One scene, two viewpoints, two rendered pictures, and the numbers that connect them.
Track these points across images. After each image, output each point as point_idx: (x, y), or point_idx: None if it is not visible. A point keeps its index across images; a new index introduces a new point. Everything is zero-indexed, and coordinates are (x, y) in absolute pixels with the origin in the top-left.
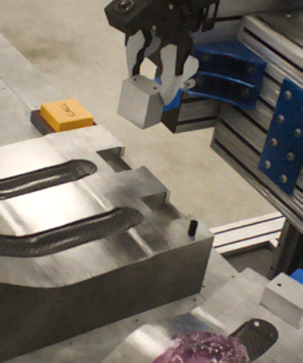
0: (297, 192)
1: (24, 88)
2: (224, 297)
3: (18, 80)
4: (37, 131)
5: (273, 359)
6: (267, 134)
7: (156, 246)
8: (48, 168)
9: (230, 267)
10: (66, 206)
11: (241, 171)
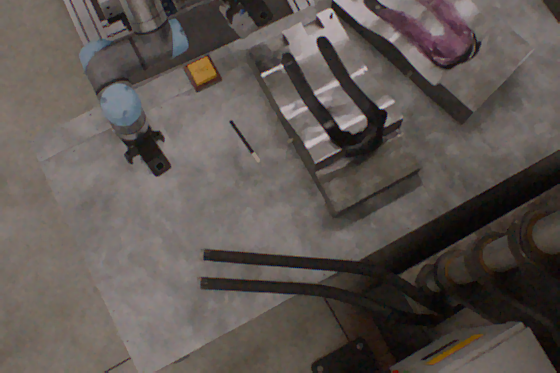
0: None
1: (158, 96)
2: (352, 11)
3: (148, 100)
4: (206, 89)
5: (383, 0)
6: None
7: (341, 32)
8: (289, 74)
9: (308, 7)
10: (316, 67)
11: None
